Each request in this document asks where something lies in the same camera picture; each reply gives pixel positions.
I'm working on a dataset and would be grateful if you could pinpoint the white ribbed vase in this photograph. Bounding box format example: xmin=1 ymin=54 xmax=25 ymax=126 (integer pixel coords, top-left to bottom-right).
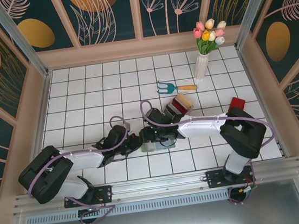
xmin=191 ymin=50 xmax=213 ymax=81

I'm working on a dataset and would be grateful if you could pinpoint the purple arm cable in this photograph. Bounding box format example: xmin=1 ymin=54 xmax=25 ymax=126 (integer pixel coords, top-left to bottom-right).
xmin=19 ymin=114 xmax=143 ymax=224
xmin=139 ymin=85 xmax=284 ymax=216

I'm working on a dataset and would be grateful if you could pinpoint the coloured power wires bundle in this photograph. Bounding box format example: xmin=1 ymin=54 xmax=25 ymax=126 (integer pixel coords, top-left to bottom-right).
xmin=236 ymin=171 xmax=259 ymax=197

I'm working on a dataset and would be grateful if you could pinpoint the red toy shovel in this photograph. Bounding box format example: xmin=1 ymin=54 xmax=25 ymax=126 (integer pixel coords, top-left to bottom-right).
xmin=228 ymin=95 xmax=248 ymax=112

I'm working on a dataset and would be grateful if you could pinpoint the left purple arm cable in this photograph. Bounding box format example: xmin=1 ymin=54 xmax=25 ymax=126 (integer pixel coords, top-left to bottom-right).
xmin=19 ymin=114 xmax=143 ymax=224

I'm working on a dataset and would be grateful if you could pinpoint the teal garden fork wooden handle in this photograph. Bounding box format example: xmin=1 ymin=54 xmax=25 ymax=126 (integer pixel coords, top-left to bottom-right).
xmin=155 ymin=76 xmax=199 ymax=97

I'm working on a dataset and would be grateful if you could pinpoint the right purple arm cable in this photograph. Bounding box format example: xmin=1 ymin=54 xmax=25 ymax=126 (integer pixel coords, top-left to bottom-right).
xmin=139 ymin=85 xmax=284 ymax=216

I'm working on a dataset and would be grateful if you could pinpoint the pastel tulip bouquet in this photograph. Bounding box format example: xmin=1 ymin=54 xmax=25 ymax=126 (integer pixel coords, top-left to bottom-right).
xmin=191 ymin=16 xmax=231 ymax=57

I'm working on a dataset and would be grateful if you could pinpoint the red credit card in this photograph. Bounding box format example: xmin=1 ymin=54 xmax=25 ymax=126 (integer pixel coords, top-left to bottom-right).
xmin=170 ymin=96 xmax=187 ymax=114

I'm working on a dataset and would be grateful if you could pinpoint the grey slotted cable duct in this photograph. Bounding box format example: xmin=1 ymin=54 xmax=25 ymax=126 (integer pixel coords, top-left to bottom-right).
xmin=24 ymin=191 xmax=232 ymax=224

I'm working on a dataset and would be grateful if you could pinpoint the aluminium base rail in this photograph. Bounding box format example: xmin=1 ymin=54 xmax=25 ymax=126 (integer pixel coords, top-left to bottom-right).
xmin=10 ymin=156 xmax=299 ymax=217

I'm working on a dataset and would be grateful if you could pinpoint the aluminium frame post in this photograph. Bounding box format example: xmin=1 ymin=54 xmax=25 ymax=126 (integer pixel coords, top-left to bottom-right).
xmin=229 ymin=0 xmax=287 ymax=52
xmin=0 ymin=0 xmax=53 ymax=84

